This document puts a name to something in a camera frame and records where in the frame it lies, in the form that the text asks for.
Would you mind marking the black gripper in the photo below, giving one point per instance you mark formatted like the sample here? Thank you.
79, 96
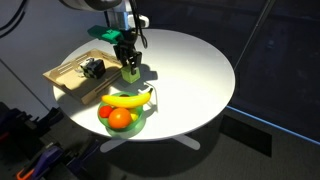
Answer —
126, 45

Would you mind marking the light green toy block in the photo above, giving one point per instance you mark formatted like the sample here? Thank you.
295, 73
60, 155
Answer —
129, 77

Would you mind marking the black white zebra block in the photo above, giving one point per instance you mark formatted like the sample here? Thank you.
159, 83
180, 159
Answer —
94, 68

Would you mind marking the yellow toy banana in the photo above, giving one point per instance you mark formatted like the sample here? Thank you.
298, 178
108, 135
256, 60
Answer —
126, 100

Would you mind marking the yellow toy lemon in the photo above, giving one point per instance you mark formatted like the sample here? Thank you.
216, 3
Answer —
134, 116

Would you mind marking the red toy tomato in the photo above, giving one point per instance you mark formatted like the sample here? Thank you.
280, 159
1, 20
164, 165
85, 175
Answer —
105, 111

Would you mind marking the orange toy fruit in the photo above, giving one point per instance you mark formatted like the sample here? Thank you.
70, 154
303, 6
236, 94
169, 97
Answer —
120, 118

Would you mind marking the wooden box tray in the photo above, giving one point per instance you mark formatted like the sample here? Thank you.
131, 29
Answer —
73, 81

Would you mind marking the green translucent fruit bowl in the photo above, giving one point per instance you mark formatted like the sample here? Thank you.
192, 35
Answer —
136, 125

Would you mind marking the dark window mullion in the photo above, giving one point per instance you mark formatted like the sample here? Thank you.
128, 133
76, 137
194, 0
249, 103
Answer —
255, 33

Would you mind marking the purple clamp orange tip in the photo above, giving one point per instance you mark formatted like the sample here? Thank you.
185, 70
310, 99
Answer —
43, 160

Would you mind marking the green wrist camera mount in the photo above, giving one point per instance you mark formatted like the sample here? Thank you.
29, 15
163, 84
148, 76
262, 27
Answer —
105, 34

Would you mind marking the blue window frame strip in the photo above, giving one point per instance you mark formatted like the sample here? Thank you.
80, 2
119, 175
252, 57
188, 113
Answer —
273, 125

